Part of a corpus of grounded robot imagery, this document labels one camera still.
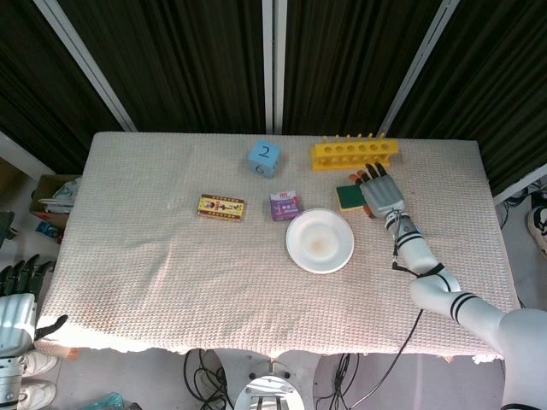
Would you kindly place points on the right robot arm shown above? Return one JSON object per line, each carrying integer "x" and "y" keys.
{"x": 459, "y": 299}

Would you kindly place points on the yellow red card box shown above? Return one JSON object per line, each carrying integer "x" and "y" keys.
{"x": 221, "y": 207}

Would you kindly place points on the black white sneaker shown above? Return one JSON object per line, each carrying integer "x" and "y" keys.
{"x": 538, "y": 226}

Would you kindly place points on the robot base column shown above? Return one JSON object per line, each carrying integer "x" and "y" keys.
{"x": 269, "y": 384}

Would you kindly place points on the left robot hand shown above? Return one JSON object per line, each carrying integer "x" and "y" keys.
{"x": 17, "y": 299}

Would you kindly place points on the white waffle tablecloth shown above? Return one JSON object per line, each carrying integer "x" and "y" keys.
{"x": 213, "y": 256}

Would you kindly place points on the green yellow sponge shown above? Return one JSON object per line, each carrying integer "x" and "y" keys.
{"x": 348, "y": 197}

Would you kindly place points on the yellow test tube rack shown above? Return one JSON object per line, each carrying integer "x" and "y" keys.
{"x": 354, "y": 154}

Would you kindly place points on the blue number cube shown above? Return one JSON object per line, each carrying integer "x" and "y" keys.
{"x": 264, "y": 158}

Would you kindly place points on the purple small box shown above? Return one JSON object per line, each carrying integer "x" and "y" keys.
{"x": 285, "y": 205}

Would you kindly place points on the teal plastic bag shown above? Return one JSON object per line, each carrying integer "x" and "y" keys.
{"x": 107, "y": 402}

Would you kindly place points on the cardboard box with items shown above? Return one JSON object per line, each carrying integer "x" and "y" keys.
{"x": 53, "y": 194}

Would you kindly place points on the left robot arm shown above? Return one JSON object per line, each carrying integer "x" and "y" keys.
{"x": 9, "y": 380}

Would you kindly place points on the white shoe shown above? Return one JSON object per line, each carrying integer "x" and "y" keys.
{"x": 39, "y": 395}
{"x": 38, "y": 363}

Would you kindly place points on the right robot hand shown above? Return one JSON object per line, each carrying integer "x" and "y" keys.
{"x": 381, "y": 194}

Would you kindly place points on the blue snack packet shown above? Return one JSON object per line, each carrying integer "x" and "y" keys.
{"x": 48, "y": 229}

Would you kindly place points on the white round plate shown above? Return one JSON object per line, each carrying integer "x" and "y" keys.
{"x": 320, "y": 240}

